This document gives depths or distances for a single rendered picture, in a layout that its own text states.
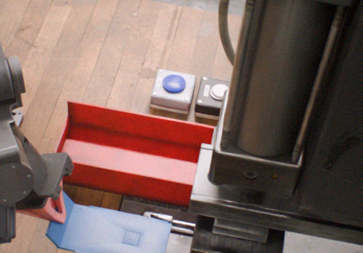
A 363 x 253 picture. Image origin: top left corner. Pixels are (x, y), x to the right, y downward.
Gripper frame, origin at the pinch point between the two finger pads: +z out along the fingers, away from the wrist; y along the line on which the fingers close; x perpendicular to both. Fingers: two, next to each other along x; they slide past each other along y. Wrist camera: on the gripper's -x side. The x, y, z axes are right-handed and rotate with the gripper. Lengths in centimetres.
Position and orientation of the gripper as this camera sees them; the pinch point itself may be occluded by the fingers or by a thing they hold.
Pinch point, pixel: (59, 216)
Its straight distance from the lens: 99.2
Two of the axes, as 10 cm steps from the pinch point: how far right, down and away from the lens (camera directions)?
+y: 9.1, -0.8, -4.0
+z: 3.5, 6.5, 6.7
